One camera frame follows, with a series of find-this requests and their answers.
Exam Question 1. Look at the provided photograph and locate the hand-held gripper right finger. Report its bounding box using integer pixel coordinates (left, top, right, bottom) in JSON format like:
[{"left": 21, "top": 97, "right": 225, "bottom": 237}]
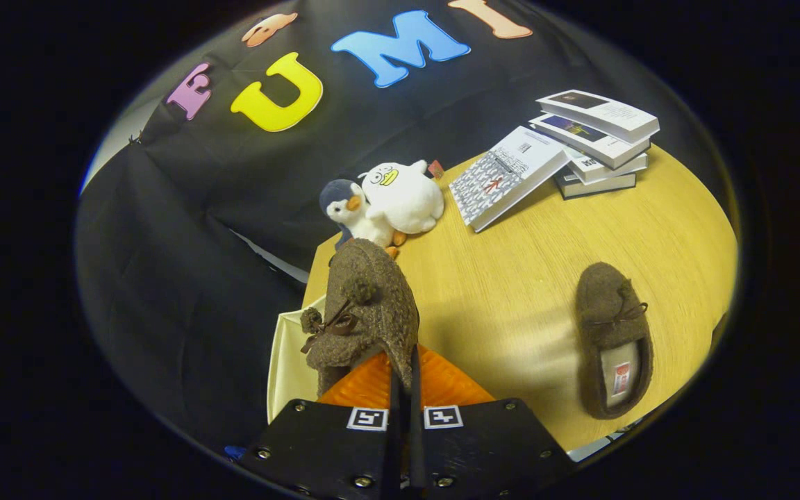
[{"left": 408, "top": 344, "right": 576, "bottom": 500}]

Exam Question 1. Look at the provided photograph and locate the white duck plush toy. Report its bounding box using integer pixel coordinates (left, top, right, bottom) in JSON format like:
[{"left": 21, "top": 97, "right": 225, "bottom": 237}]
[{"left": 358, "top": 160, "right": 446, "bottom": 235}]

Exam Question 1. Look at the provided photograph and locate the white stacked book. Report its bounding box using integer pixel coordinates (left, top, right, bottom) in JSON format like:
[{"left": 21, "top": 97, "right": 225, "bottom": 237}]
[{"left": 567, "top": 149, "right": 649, "bottom": 185}]

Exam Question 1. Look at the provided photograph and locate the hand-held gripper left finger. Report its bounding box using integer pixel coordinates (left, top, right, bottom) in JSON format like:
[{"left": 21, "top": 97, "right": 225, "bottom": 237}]
[{"left": 239, "top": 349, "right": 404, "bottom": 500}]

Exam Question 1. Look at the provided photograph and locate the grey penguin plush toy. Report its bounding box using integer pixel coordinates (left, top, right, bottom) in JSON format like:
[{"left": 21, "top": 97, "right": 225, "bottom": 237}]
[{"left": 319, "top": 178, "right": 408, "bottom": 259}]

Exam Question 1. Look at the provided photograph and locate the dark cover stacked book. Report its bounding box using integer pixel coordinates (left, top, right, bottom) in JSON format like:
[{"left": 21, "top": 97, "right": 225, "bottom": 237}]
[{"left": 554, "top": 168, "right": 638, "bottom": 200}]

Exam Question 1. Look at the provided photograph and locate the brown fuzzy shoe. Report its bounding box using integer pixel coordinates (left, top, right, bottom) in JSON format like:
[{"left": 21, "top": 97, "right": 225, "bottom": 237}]
[
  {"left": 575, "top": 262, "right": 654, "bottom": 420},
  {"left": 301, "top": 238, "right": 420, "bottom": 398}
]

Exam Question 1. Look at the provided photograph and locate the white book blue picture cover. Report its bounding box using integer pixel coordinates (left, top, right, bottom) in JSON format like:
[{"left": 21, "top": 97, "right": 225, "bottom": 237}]
[{"left": 529, "top": 112, "right": 651, "bottom": 169}]

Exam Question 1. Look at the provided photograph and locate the beige fabric storage box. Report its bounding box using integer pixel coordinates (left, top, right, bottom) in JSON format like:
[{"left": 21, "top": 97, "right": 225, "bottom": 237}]
[{"left": 266, "top": 295, "right": 328, "bottom": 424}]

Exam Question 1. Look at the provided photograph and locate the leaning patterned cover book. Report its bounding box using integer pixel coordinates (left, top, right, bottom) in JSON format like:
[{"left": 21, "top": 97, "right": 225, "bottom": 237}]
[{"left": 449, "top": 126, "right": 572, "bottom": 233}]

